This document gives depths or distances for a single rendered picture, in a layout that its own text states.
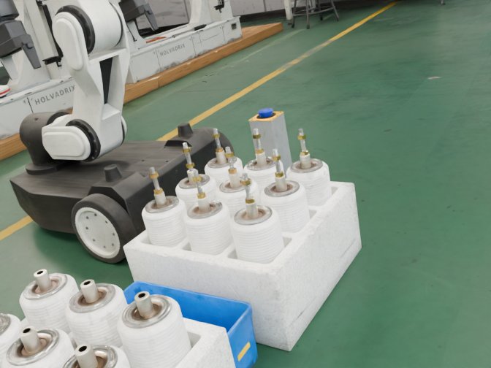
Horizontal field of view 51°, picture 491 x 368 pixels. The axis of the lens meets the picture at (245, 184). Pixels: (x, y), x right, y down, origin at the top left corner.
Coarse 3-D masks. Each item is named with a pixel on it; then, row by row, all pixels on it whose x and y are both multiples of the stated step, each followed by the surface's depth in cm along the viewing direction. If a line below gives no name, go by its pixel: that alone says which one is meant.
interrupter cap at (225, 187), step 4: (228, 180) 118; (240, 180) 117; (220, 184) 116; (224, 184) 116; (228, 184) 116; (240, 184) 115; (220, 188) 114; (224, 188) 114; (228, 188) 114; (232, 188) 113; (236, 188) 113; (240, 188) 112; (244, 188) 112; (224, 192) 113; (228, 192) 112; (232, 192) 112
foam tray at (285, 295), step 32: (352, 192) 121; (320, 224) 107; (352, 224) 122; (128, 256) 115; (160, 256) 108; (192, 256) 104; (224, 256) 102; (288, 256) 97; (320, 256) 108; (352, 256) 124; (192, 288) 107; (224, 288) 102; (256, 288) 97; (288, 288) 97; (320, 288) 109; (256, 320) 101; (288, 320) 98
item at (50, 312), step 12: (72, 288) 90; (24, 300) 88; (36, 300) 87; (48, 300) 86; (60, 300) 87; (24, 312) 88; (36, 312) 87; (48, 312) 87; (60, 312) 88; (36, 324) 88; (48, 324) 87; (60, 324) 88
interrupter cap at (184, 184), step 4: (204, 176) 123; (208, 176) 122; (184, 180) 123; (188, 180) 123; (200, 180) 122; (204, 180) 120; (208, 180) 120; (180, 184) 121; (184, 184) 121; (188, 184) 121; (192, 184) 121; (204, 184) 119; (184, 188) 119; (188, 188) 118; (192, 188) 118
